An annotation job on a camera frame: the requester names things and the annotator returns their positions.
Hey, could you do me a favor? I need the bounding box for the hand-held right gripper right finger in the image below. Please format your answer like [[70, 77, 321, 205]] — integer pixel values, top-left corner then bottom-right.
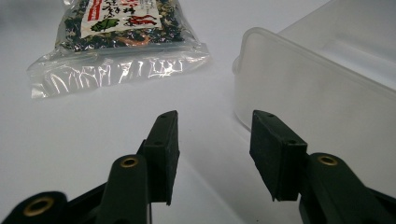
[[249, 109, 396, 224]]

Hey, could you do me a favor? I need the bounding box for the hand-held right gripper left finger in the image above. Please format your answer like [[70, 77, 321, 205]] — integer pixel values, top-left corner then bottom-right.
[[94, 109, 181, 224]]

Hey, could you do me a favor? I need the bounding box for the translucent plastic container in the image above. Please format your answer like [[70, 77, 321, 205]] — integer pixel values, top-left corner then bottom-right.
[[232, 0, 396, 200]]

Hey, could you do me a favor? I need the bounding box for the clear bag of dried seaweed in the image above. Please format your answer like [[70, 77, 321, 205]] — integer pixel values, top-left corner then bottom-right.
[[26, 0, 211, 100]]

